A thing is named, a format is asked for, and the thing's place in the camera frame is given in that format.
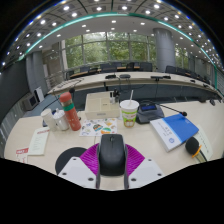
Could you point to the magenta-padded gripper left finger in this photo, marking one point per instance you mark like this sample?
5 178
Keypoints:
75 168

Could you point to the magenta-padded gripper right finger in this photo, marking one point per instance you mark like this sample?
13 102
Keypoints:
146 170

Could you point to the black computer mouse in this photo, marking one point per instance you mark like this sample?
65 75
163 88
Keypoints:
112 155

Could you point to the black mouse pad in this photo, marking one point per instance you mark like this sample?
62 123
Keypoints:
68 156

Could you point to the white leaflet with red heading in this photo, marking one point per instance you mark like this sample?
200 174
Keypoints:
39 141

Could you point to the colourful sticker sheet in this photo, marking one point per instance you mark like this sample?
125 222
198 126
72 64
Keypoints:
98 127

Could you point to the white lidded mug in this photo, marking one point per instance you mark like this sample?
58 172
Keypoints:
61 121

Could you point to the blue and white book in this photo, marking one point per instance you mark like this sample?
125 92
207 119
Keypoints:
176 130

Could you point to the red and white leaflet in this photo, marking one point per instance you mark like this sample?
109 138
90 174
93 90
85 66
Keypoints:
22 155

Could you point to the red drink bottle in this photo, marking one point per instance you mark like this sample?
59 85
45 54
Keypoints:
71 113

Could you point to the stack of white paper cups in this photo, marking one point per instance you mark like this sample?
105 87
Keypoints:
48 120

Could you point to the green white paper cup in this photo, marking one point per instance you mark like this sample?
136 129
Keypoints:
129 113

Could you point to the white printed paper sheet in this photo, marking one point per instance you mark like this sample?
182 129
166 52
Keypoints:
206 143

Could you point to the cream cardboard box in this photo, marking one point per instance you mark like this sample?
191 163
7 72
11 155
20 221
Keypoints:
100 106

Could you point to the white boxy appliance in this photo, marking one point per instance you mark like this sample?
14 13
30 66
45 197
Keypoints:
30 101

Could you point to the dark office chairs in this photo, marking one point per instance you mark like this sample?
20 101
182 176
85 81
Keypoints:
146 66

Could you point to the ceiling lights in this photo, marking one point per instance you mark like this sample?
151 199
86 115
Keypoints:
66 7

